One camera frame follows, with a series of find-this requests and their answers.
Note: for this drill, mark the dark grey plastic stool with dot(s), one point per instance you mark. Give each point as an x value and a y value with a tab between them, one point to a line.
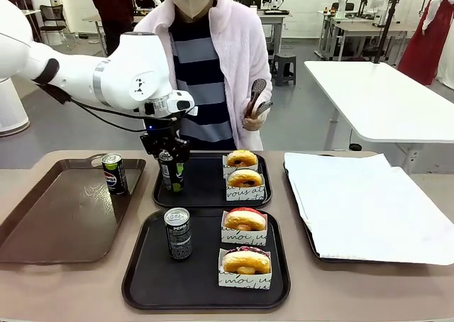
283	66

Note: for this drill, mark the black Pepsi can blue logo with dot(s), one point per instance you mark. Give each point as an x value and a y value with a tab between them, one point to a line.
115	176

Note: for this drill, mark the red dress on mannequin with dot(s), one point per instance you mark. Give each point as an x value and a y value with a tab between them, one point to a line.
429	38

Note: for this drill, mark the plain donut with dark spots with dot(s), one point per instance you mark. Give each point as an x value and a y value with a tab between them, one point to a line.
243	176

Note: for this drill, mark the black Pepsi can white text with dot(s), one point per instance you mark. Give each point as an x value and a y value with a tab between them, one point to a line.
178	235

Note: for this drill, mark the large black plastic tray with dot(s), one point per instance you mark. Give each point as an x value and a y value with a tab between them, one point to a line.
177	283

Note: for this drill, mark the bystander in dark red top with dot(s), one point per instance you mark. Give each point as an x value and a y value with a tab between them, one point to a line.
110	13

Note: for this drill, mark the person's left forearm pink sleeve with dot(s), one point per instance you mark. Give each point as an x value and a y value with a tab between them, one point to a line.
262	88

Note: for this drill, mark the large white table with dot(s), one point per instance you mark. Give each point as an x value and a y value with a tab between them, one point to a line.
383	102

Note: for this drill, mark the black green Pepsi can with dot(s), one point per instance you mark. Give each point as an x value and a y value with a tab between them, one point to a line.
171	180

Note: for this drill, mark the white paper sheet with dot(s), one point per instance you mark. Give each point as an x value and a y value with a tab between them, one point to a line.
365	208

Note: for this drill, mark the metal serving tongs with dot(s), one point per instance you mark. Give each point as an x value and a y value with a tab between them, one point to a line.
258	95

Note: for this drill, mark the yellow sprinkled donut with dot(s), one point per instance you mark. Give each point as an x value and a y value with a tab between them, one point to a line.
241	157

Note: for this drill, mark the person's left hand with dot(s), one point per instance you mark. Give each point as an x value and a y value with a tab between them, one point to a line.
252	124

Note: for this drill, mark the black table foot caster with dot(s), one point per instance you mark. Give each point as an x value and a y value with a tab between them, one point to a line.
354	147

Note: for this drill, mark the black stand pole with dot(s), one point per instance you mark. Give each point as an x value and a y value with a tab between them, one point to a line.
390	20

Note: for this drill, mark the chocolate glazed donut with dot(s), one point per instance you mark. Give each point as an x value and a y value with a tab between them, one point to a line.
244	261

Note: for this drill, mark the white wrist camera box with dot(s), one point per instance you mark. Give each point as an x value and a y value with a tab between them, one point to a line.
181	104

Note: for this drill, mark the beige lab table white frame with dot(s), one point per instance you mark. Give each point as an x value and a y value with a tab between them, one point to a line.
365	27

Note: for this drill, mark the beige face mask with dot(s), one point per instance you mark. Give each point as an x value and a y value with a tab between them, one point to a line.
191	1

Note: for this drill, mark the small black plastic tray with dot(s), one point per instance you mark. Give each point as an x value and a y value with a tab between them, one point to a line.
204	183

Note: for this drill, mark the left gripper green finger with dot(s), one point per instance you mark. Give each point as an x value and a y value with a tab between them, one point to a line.
159	164
180	169

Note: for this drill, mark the person torso pink fleece jacket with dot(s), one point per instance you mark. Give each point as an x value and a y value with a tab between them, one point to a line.
198	88

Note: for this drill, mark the grey table with small robots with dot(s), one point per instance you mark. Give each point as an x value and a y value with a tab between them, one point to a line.
273	15

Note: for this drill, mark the black office chair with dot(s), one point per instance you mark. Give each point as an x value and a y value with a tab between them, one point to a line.
53	20

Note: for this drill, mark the black tray under paper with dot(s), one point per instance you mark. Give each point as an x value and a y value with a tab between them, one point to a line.
314	251

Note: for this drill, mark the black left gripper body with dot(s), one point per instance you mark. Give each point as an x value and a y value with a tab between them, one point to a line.
165	137

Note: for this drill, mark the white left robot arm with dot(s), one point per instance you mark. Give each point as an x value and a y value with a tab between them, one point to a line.
124	70

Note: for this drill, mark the wooden table white legs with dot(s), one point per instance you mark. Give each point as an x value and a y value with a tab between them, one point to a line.
93	18

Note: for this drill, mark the red glazed donut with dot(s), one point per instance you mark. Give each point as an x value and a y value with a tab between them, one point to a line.
244	220

